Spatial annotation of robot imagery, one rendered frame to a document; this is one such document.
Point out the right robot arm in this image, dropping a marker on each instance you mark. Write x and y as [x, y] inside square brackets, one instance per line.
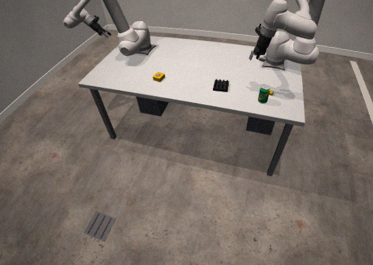
[129, 41]

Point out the green drink can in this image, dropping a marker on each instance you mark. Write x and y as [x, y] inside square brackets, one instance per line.
[264, 93]

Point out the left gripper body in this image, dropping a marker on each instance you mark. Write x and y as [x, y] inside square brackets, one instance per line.
[265, 37]

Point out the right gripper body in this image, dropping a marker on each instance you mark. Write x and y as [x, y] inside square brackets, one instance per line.
[90, 21]

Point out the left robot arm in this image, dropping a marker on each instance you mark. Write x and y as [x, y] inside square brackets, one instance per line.
[300, 24]

